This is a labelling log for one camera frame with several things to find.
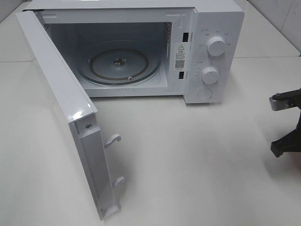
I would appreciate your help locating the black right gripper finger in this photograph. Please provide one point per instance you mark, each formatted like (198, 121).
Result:
(286, 100)
(290, 143)

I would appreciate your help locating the upper white power knob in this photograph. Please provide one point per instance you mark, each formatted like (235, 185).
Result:
(216, 45)

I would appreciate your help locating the lower white timer knob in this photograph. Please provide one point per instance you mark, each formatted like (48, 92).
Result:
(210, 75)

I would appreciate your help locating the white microwave oven body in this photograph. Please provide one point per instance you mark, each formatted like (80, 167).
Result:
(79, 28)

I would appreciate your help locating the glass microwave turntable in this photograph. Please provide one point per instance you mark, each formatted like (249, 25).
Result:
(119, 66)

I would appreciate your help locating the round white door button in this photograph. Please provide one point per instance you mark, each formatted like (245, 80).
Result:
(205, 94)

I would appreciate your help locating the white warning label sticker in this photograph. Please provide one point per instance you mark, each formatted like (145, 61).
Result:
(180, 55)

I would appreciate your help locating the white microwave door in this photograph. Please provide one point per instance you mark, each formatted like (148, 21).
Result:
(75, 112)

